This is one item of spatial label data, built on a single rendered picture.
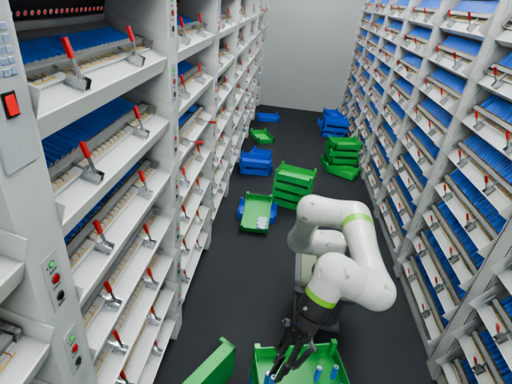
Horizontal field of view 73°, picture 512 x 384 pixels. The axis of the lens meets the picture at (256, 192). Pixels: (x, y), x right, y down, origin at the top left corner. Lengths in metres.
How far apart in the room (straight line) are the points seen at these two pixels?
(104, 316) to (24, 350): 0.31
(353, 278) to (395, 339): 1.20
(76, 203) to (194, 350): 1.25
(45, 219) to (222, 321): 1.43
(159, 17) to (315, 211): 0.82
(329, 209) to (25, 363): 1.00
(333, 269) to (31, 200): 0.69
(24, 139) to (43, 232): 0.16
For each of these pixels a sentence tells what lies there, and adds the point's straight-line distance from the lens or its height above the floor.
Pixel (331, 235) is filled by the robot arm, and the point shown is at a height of 0.54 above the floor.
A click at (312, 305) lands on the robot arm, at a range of 0.99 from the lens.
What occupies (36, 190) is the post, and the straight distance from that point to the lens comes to 0.64.
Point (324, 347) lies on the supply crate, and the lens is 1.40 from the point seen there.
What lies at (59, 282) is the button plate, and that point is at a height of 1.04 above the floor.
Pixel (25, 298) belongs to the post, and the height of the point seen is 1.05.
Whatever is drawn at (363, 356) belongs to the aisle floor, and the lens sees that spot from 1.99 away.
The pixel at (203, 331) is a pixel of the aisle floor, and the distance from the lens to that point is 1.93.
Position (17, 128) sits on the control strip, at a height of 1.34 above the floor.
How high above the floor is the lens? 1.53
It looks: 30 degrees down
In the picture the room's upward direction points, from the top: 6 degrees clockwise
